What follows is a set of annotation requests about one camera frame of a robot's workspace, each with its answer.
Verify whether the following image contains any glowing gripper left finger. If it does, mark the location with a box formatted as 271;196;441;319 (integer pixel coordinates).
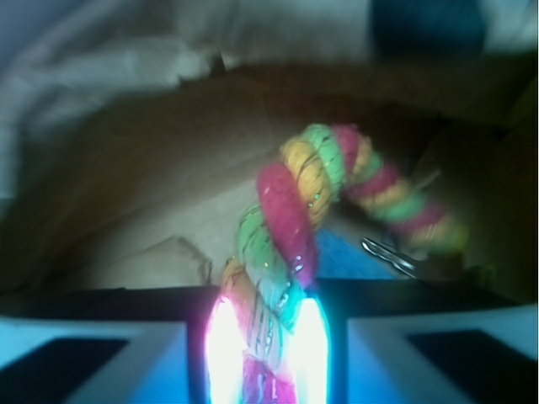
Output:
1;286;219;403

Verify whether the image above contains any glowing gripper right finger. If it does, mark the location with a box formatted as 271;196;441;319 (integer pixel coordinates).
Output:
308;279;538;403

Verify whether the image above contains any multicolored twisted rope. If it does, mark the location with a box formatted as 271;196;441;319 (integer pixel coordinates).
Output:
218;122;468;404

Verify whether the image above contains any blue sponge block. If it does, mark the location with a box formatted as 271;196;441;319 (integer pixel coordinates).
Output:
316;228;408;280

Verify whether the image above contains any bunch of metal keys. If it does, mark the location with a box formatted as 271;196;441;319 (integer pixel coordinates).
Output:
360;237;419;279

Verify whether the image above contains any brown paper bag tray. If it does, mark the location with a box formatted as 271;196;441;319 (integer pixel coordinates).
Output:
1;53;537;300

